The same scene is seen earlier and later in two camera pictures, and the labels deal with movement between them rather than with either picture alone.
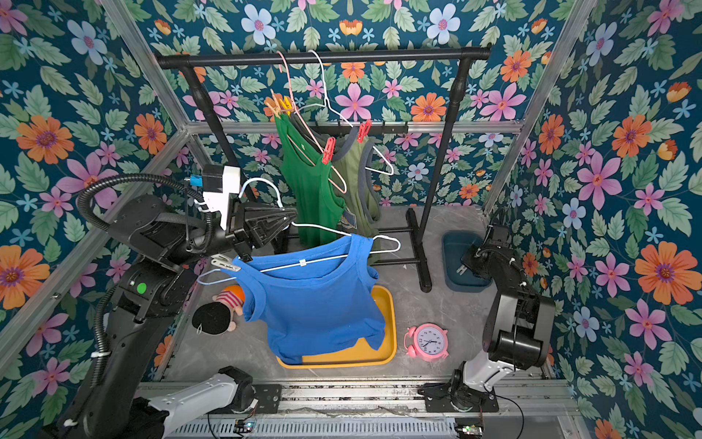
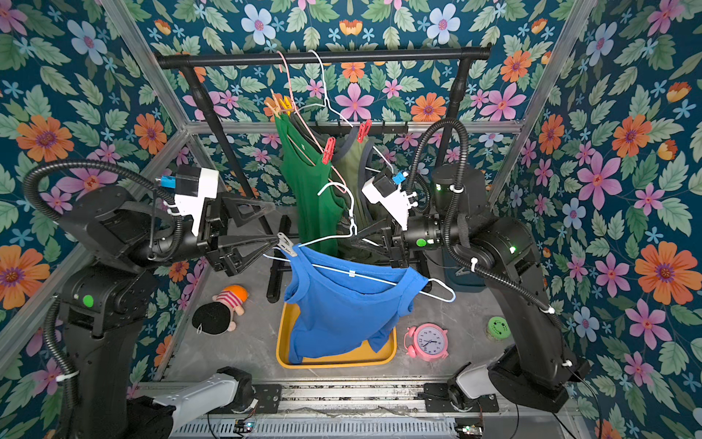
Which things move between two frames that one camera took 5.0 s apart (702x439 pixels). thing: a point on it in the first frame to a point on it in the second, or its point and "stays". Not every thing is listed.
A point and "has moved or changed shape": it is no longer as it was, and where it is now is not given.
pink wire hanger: x=303 y=127 stays
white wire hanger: x=329 y=230 to x=353 y=233
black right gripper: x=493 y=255 to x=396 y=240
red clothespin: x=364 y=131 stays
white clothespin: x=221 y=261 has moved or changed shape
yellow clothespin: x=286 y=104 stays
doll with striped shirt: x=217 y=317 stays
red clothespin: x=329 y=150 stays
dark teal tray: x=455 y=244 stays
